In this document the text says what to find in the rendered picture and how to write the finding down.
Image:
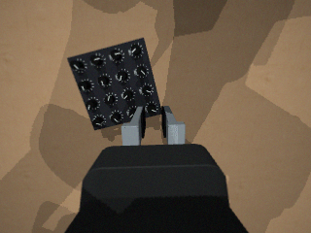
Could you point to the black knob box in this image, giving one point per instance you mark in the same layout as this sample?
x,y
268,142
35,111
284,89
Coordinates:
x,y
111,84

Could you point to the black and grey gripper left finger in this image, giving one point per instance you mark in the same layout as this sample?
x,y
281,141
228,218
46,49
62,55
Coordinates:
x,y
132,133

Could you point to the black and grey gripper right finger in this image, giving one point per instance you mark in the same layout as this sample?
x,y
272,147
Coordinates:
x,y
174,131

